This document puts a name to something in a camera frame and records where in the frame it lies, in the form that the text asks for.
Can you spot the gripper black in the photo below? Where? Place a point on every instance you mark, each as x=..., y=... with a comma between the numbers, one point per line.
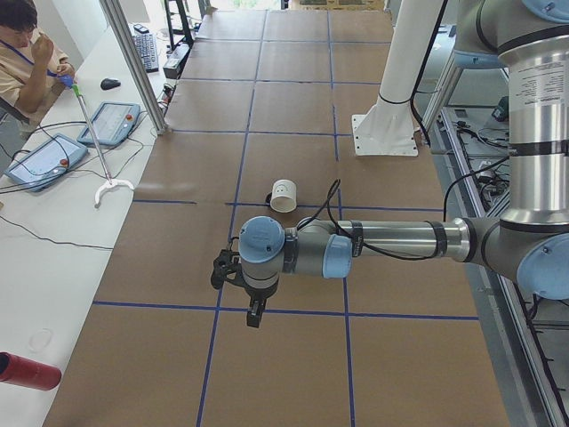
x=257, y=294

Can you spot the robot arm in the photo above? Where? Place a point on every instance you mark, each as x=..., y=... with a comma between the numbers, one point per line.
x=528, y=243

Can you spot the clear tape roll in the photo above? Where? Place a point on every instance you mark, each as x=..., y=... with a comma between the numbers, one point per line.
x=40, y=340

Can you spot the far teach pendant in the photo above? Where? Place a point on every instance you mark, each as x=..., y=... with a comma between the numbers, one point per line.
x=113, y=121

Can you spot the teach pendant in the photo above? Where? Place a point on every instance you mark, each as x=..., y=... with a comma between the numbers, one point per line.
x=113, y=121
x=41, y=167

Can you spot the red cylinder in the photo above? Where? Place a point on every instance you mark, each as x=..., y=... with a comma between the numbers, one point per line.
x=20, y=371

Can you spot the near teach pendant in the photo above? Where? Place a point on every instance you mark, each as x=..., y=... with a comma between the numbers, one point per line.
x=41, y=167

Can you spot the black computer mouse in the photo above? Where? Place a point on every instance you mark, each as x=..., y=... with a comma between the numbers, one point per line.
x=109, y=83

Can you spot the black keyboard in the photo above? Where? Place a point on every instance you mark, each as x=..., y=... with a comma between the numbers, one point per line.
x=145, y=45

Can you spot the reacher grabber tool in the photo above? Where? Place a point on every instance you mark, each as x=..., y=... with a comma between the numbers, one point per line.
x=110, y=182

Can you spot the seated person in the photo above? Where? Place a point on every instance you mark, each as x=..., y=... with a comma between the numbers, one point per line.
x=33, y=67

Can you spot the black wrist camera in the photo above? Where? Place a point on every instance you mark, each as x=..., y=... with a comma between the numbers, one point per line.
x=227, y=269

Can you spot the white pedestal column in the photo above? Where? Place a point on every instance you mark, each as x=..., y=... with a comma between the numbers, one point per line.
x=387, y=129

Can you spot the aluminium frame post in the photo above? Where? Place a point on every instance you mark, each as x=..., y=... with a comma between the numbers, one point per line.
x=116, y=19

